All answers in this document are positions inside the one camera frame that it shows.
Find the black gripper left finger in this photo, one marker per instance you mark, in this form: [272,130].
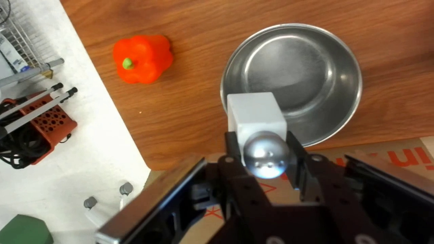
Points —
[238,189]

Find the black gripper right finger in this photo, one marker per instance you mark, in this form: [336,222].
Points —
[325,189]

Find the white shaker with silver cap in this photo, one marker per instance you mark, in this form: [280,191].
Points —
[259,122]

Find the metal bowl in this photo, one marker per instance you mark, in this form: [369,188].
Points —
[298,71]

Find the brown cardboard sheet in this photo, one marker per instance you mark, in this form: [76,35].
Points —
[397,156]

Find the orange toy bell pepper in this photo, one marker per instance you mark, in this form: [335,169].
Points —
[144,58]

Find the orange plastic crate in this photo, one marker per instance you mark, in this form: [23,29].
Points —
[47,123]

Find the camera tripod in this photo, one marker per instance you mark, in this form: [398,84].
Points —
[34,96]

